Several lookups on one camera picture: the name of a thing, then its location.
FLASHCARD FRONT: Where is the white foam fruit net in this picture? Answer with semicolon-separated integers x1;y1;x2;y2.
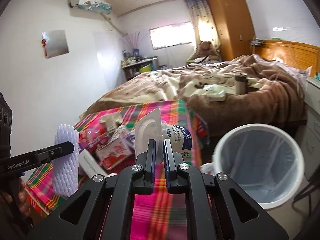
52;124;79;197

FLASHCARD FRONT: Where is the red strawberry milk carton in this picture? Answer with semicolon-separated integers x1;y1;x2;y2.
96;138;132;171

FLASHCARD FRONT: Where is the white long cardboard box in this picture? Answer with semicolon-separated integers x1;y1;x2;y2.
79;149;107;179

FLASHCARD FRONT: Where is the white trash bin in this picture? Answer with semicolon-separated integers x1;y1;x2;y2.
212;123;306;210

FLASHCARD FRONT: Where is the person's left hand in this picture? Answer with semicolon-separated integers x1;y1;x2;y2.
0;178;32;221

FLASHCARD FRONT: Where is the pink plaid tablecloth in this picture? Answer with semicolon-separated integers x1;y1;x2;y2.
24;100;203;240

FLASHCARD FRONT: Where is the red plastic wrapper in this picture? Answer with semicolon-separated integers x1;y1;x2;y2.
79;128;110;154

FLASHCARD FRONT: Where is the purple white small carton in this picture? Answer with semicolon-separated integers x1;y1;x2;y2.
110;125;136;153

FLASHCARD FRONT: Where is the crumpled white paper tray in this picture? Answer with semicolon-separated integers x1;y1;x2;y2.
99;112;123;133

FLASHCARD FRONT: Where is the clear bin liner bag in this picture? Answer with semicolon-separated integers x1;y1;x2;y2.
199;129;299;203

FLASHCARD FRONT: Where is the white tissue pack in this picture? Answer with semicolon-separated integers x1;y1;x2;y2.
203;84;226;102

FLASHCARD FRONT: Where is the brown patterned blanket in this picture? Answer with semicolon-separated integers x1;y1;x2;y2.
85;54;309;137

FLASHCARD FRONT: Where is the cluttered side shelf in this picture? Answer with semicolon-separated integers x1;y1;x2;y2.
121;49;159;81

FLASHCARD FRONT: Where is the brown thermos mug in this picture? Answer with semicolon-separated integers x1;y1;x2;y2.
234;73;248;95

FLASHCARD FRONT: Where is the brown teddy bear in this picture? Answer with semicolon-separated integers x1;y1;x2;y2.
195;41;219;63

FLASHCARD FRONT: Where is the grey drawer nightstand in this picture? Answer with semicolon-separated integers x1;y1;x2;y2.
295;77;320;181

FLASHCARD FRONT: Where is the purple dried branches vase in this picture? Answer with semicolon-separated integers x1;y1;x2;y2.
121;29;149;55

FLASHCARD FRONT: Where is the patterned curtain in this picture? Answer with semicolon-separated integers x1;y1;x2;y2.
184;0;221;55

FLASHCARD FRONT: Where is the wooden wardrobe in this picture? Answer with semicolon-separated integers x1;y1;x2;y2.
207;0;255;61

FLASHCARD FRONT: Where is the white air conditioner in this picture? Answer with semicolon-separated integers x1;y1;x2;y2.
69;0;112;14

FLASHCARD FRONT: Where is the wooden headboard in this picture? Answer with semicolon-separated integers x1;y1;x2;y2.
252;40;319;77

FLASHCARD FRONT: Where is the silver wall mirror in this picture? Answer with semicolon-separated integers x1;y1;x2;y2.
41;30;69;59

